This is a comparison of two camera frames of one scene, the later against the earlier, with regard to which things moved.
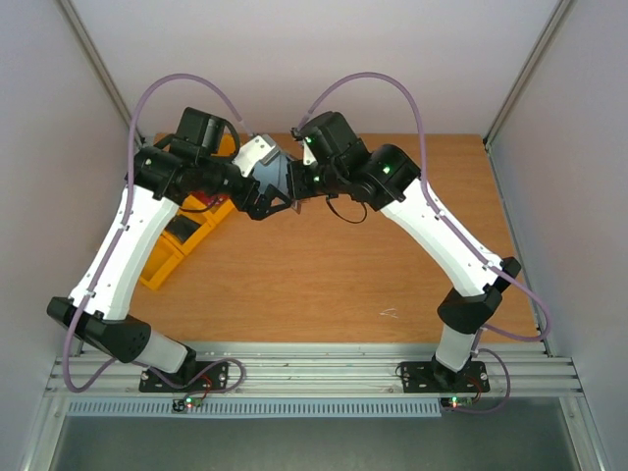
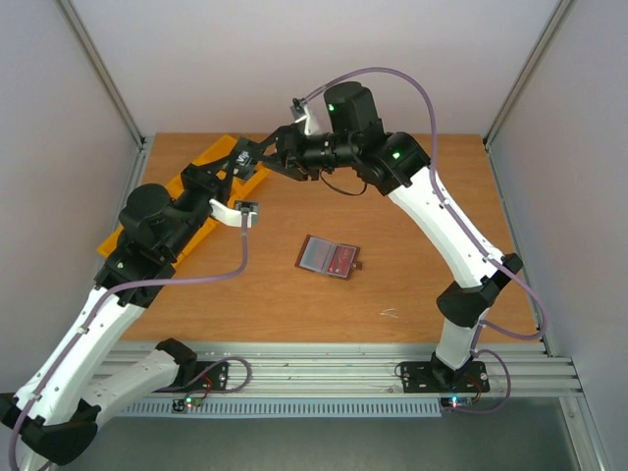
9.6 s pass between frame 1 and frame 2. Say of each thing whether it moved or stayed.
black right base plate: stayed
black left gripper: moved
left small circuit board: stayed
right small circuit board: stayed
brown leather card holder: moved
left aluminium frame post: stayed
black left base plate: stayed
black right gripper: moved
